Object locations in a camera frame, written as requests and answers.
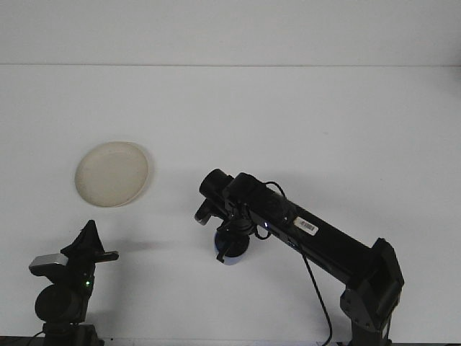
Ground pale blue cup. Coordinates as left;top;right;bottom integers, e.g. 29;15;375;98
213;230;249;267

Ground pale round plate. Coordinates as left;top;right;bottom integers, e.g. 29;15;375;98
74;141;151;209

